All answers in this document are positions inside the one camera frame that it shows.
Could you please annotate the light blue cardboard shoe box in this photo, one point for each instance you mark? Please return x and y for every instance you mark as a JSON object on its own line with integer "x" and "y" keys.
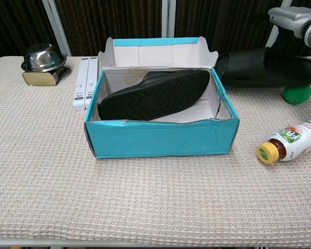
{"x": 158, "y": 142}

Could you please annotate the black rubber slipper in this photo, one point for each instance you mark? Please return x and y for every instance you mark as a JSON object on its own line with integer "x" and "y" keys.
{"x": 155, "y": 98}
{"x": 261, "y": 70}

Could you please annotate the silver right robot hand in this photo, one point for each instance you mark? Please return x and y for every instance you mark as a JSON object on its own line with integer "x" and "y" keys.
{"x": 290, "y": 16}

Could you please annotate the white folding stand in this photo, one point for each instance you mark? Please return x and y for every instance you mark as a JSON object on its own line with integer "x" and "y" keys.
{"x": 80, "y": 77}

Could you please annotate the white metal frame pole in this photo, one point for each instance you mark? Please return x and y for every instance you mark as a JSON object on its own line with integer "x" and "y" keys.
{"x": 169, "y": 18}
{"x": 58, "y": 28}
{"x": 272, "y": 42}

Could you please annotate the beige waffle tablecloth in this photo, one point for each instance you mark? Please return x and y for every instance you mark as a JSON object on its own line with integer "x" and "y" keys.
{"x": 155, "y": 194}

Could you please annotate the stainless steel bowl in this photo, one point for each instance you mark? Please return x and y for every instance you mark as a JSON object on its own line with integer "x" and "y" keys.
{"x": 42, "y": 58}

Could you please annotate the dark brown slatted curtain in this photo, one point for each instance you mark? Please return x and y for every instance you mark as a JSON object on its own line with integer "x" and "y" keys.
{"x": 106, "y": 20}

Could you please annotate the green foam ball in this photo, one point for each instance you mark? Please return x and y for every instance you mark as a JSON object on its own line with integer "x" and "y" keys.
{"x": 297, "y": 95}

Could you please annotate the tea bottle with yellow cap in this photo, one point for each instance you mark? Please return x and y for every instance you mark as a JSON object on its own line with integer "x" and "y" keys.
{"x": 295, "y": 142}

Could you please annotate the gold metal tin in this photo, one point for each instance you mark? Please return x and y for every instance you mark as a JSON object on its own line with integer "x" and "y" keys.
{"x": 39, "y": 78}

